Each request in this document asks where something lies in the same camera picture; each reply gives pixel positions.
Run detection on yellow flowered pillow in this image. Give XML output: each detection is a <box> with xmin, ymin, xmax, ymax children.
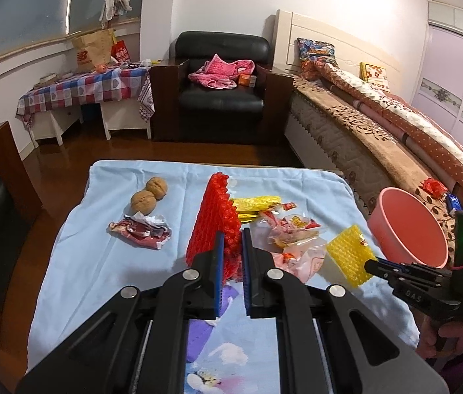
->
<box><xmin>360</xmin><ymin>61</ymin><xmax>392</xmax><ymax>92</ymax></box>

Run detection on black leather armchair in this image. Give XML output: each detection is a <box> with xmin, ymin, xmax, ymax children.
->
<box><xmin>149</xmin><ymin>31</ymin><xmax>296</xmax><ymax>144</ymax></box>

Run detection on white hanging clothes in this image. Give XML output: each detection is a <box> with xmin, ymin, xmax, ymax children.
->
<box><xmin>99</xmin><ymin>0</ymin><xmax>133</xmax><ymax>24</ymax></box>

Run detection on clear snack bag red print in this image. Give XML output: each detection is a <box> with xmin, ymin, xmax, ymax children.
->
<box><xmin>256</xmin><ymin>202</ymin><xmax>323</xmax><ymax>251</ymax></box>

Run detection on red snack packet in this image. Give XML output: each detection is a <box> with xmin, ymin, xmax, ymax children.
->
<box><xmin>422</xmin><ymin>178</ymin><xmax>448</xmax><ymax>196</ymax></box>

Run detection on person's right hand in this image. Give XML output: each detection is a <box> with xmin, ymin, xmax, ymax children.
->
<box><xmin>415</xmin><ymin>322</ymin><xmax>463</xmax><ymax>361</ymax></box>

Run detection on red gift bag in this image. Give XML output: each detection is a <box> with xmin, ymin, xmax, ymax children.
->
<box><xmin>110</xmin><ymin>40</ymin><xmax>130</xmax><ymax>65</ymax></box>

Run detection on yellow foil wrapper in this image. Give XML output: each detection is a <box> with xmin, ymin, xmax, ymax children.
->
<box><xmin>231</xmin><ymin>195</ymin><xmax>283</xmax><ymax>224</ymax></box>

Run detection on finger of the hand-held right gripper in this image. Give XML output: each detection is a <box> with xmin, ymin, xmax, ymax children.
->
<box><xmin>376</xmin><ymin>257</ymin><xmax>454</xmax><ymax>276</ymax></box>
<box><xmin>364</xmin><ymin>259</ymin><xmax>405</xmax><ymax>293</ymax></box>

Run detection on colourful printed pillow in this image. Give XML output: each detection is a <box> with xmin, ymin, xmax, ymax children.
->
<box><xmin>296</xmin><ymin>38</ymin><xmax>339</xmax><ymax>78</ymax></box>

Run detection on pink dotted blanket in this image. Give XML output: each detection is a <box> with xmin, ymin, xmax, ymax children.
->
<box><xmin>188</xmin><ymin>53</ymin><xmax>257</xmax><ymax>91</ymax></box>

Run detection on red patterned hanging cloth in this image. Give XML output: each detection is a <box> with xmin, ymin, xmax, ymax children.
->
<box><xmin>138</xmin><ymin>75</ymin><xmax>155</xmax><ymax>122</ymax></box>

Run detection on dark wooden chair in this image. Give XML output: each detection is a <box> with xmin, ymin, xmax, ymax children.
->
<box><xmin>0</xmin><ymin>121</ymin><xmax>44</xmax><ymax>308</ymax></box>

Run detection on brown leaf pattern bedspread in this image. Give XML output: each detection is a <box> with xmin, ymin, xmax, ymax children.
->
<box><xmin>293</xmin><ymin>76</ymin><xmax>463</xmax><ymax>251</ymax></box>

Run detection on yellow foam fruit net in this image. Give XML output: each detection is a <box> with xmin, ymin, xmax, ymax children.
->
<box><xmin>326</xmin><ymin>225</ymin><xmax>376</xmax><ymax>289</ymax></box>

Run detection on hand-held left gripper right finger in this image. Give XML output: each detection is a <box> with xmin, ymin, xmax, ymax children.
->
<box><xmin>242</xmin><ymin>228</ymin><xmax>450</xmax><ymax>394</ymax></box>

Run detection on light blue flowered cloth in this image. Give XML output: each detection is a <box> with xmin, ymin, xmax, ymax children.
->
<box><xmin>26</xmin><ymin>160</ymin><xmax>421</xmax><ymax>394</ymax></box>

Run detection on red white wrapper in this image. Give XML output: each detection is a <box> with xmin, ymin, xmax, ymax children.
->
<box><xmin>108</xmin><ymin>212</ymin><xmax>172</xmax><ymax>251</ymax></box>

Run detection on cream bed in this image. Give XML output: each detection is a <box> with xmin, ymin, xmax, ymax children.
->
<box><xmin>275</xmin><ymin>8</ymin><xmax>463</xmax><ymax>280</ymax></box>

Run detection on brown paper bag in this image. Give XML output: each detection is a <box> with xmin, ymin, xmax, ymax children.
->
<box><xmin>71</xmin><ymin>29</ymin><xmax>116</xmax><ymax>72</ymax></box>

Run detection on lilac wardrobe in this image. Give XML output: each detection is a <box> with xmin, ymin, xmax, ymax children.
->
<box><xmin>410</xmin><ymin>2</ymin><xmax>463</xmax><ymax>148</ymax></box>

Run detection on red foam fruit net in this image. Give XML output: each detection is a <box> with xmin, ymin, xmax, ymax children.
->
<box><xmin>185</xmin><ymin>172</ymin><xmax>242</xmax><ymax>286</ymax></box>

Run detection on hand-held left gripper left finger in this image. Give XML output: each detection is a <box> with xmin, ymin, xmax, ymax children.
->
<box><xmin>15</xmin><ymin>232</ymin><xmax>226</xmax><ymax>394</ymax></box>

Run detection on clear pink plastic bag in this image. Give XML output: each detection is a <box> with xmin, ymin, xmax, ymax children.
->
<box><xmin>272</xmin><ymin>245</ymin><xmax>329</xmax><ymax>285</ymax></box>

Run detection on pink plastic basin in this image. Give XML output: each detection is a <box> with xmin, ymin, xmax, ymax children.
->
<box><xmin>367</xmin><ymin>186</ymin><xmax>450</xmax><ymax>269</ymax></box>

